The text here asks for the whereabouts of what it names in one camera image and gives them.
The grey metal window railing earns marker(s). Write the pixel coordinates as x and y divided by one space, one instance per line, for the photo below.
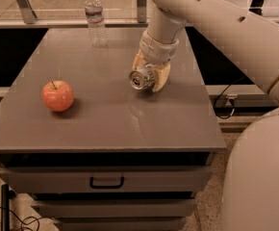
65 20

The black drawer handle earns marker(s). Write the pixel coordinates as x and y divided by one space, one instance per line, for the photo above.
106 183

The white green 7up can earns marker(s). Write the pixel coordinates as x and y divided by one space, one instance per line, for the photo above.
142 77

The red apple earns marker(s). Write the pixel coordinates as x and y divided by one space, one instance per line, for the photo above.
57 96

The clear plastic water bottle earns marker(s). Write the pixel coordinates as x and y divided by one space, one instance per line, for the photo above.
96 22

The grey drawer cabinet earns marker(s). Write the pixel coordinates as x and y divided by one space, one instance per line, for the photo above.
162 143

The black metal stand post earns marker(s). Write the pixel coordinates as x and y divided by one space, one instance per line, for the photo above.
5 212

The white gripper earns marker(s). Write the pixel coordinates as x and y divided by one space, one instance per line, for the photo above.
157 51

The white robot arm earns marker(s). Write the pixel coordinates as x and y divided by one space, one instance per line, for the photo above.
250 199

